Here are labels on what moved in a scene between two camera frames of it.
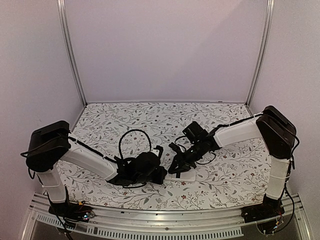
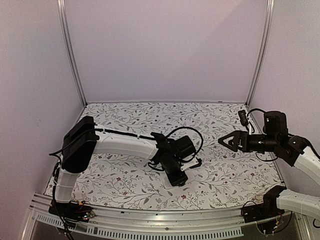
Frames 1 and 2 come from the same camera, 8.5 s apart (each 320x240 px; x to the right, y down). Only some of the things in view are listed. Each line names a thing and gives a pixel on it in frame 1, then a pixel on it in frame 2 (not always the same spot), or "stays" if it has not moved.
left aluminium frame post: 61,6 stays
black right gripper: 180,160 -> 243,141
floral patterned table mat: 240,171 stays
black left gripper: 160,179 -> 177,181
